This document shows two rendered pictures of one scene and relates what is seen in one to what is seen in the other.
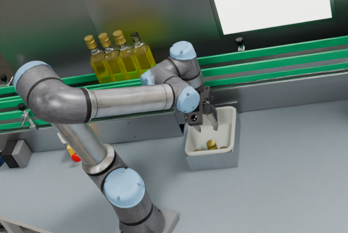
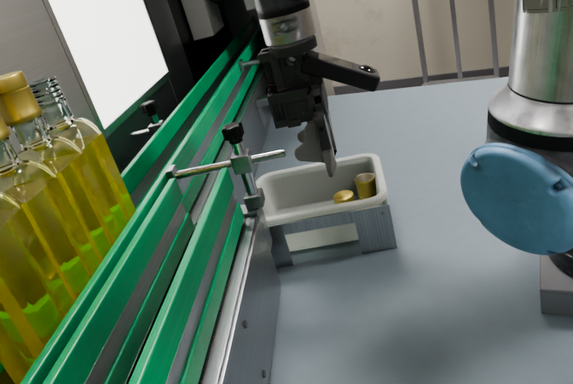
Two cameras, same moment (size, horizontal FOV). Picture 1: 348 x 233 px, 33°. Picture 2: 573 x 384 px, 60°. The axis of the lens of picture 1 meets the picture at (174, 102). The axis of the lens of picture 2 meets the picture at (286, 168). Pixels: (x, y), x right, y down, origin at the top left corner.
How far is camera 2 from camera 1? 208 cm
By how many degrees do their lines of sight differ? 83
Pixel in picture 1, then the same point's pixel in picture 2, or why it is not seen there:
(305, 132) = not seen: hidden behind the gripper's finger
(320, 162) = (378, 136)
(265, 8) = (121, 59)
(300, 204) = (458, 132)
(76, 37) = not seen: outside the picture
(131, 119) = (243, 300)
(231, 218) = not seen: hidden behind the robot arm
